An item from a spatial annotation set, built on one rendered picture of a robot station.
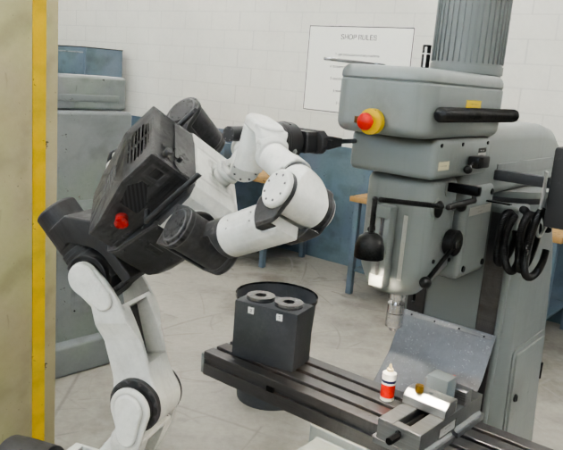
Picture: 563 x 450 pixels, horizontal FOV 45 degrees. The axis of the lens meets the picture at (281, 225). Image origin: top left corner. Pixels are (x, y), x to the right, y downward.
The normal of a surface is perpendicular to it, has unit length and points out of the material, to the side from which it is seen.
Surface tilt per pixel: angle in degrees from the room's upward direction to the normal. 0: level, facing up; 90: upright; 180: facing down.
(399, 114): 90
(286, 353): 90
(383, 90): 90
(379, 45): 90
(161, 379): 60
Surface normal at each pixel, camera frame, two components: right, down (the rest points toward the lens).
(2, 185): 0.78, 0.19
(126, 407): -0.34, 0.18
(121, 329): -0.26, 0.58
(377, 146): -0.62, 0.12
